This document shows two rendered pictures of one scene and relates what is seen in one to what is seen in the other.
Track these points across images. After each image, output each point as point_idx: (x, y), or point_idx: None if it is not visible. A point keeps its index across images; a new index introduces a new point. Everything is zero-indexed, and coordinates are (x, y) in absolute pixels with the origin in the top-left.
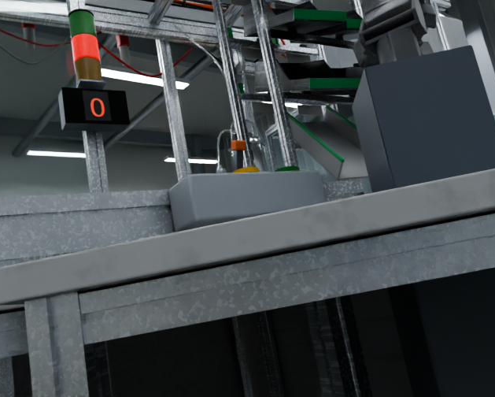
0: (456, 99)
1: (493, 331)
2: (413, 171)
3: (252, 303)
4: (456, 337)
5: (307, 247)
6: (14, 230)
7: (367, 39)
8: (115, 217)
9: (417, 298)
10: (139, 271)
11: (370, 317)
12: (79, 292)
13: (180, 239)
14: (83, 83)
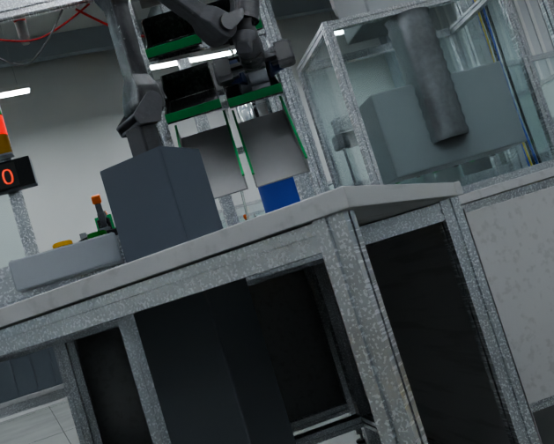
0: (152, 188)
1: (178, 345)
2: (133, 243)
3: None
4: (158, 351)
5: (2, 328)
6: None
7: (125, 130)
8: None
9: (137, 328)
10: None
11: (381, 284)
12: None
13: None
14: None
